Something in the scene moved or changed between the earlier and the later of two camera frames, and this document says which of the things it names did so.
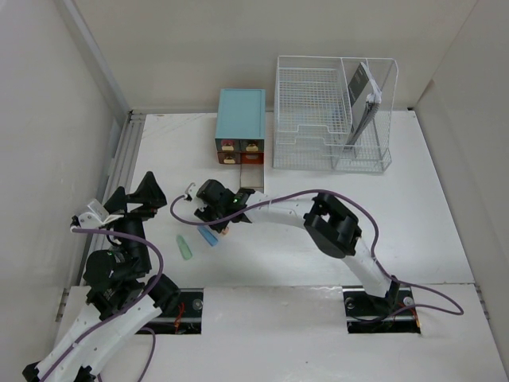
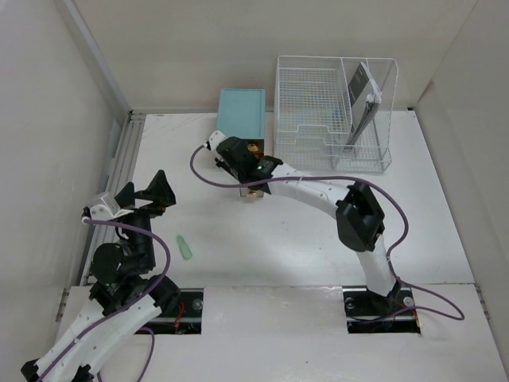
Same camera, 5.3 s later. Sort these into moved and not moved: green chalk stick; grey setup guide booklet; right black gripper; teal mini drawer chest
Moved: right black gripper
Not moved: green chalk stick; teal mini drawer chest; grey setup guide booklet
